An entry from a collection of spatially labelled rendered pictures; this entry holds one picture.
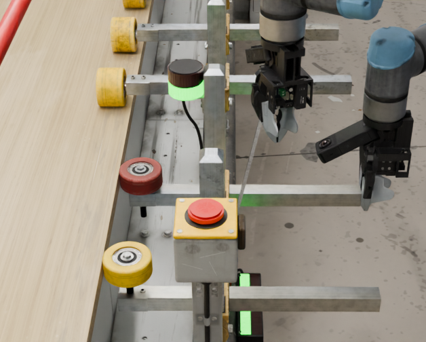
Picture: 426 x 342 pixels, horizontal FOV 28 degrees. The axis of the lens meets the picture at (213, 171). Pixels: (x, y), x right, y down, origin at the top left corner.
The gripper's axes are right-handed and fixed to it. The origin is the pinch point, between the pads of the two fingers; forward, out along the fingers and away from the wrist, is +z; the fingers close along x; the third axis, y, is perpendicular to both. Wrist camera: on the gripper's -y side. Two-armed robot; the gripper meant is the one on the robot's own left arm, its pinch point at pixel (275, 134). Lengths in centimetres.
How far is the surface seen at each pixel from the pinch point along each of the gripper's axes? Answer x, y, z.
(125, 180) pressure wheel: -26.3, -7.3, 8.5
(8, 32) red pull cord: -49, 85, -65
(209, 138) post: -12.6, 0.6, -2.1
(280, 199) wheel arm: 1.0, 0.9, 14.1
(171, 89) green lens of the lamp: -18.3, -1.2, -11.9
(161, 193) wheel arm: -20.0, -6.8, 12.7
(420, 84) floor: 138, -161, 98
